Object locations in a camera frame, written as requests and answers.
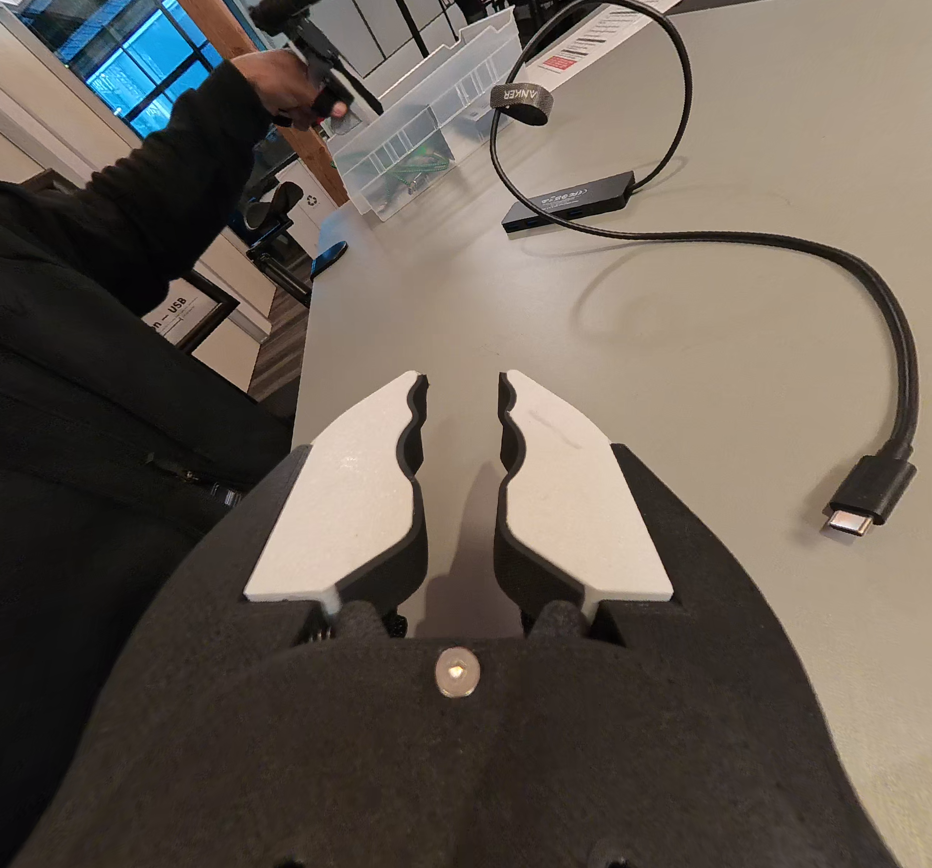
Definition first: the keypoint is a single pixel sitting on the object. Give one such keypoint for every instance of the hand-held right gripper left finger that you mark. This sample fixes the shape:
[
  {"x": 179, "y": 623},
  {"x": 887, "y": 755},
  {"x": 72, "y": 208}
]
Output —
[{"x": 342, "y": 504}]

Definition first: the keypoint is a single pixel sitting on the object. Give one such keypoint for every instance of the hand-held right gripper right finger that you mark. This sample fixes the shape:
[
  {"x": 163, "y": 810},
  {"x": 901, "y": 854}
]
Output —
[{"x": 575, "y": 504}]

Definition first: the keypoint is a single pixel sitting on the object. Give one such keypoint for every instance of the clear plastic organizer box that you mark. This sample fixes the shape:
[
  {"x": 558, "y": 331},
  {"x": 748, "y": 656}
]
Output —
[{"x": 437, "y": 103}]

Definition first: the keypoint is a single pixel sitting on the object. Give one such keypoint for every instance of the person's left forearm black sleeve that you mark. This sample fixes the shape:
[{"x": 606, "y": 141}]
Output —
[{"x": 160, "y": 176}]

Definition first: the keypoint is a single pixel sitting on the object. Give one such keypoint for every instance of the person's left hand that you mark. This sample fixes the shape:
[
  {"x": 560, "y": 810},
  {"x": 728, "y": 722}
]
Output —
[{"x": 280, "y": 85}]

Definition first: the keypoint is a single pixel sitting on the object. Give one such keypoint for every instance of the glass window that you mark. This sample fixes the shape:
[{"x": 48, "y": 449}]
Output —
[{"x": 138, "y": 63}]

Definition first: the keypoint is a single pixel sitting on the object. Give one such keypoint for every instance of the white recycling bin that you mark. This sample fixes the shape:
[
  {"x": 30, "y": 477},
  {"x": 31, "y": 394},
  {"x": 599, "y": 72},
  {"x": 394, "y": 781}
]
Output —
[{"x": 309, "y": 205}]

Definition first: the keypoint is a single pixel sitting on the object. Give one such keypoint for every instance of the black office chair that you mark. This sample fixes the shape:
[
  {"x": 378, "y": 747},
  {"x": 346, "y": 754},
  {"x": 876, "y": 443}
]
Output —
[{"x": 273, "y": 227}]

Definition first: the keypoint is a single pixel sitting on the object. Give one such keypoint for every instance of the framed white sign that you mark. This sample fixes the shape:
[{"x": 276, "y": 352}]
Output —
[{"x": 186, "y": 314}]

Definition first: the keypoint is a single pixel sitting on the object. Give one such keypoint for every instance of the person's black jacket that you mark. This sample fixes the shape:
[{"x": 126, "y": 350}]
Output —
[{"x": 73, "y": 518}]

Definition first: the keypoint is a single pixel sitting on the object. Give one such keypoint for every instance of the white printed paper sheet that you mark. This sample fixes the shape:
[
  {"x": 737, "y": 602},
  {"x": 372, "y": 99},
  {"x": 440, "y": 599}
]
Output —
[{"x": 619, "y": 27}]

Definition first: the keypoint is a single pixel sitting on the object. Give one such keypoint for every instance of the wooden post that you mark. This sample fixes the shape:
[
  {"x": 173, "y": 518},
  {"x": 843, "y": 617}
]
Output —
[{"x": 218, "y": 16}]

